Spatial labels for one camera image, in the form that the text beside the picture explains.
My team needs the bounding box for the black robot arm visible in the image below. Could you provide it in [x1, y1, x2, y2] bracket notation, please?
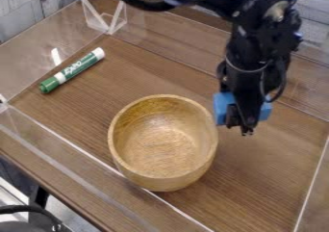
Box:
[121, 0, 302, 135]

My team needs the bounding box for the brown wooden bowl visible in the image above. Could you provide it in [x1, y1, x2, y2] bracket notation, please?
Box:
[108, 94, 218, 192]

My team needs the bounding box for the green Expo marker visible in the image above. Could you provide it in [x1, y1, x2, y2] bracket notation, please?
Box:
[38, 47, 105, 93]

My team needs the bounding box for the clear acrylic tray wall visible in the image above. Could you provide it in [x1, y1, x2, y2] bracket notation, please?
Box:
[0, 0, 329, 232]

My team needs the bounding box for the black table leg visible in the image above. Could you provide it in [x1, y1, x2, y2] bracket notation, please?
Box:
[34, 186, 49, 208]

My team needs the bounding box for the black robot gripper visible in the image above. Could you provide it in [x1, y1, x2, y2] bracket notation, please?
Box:
[216, 34, 290, 136]

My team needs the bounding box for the blue foam block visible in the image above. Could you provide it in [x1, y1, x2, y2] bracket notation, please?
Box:
[214, 91, 272, 128]

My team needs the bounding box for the black cable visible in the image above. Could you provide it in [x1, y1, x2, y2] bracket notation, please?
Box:
[0, 204, 61, 232]

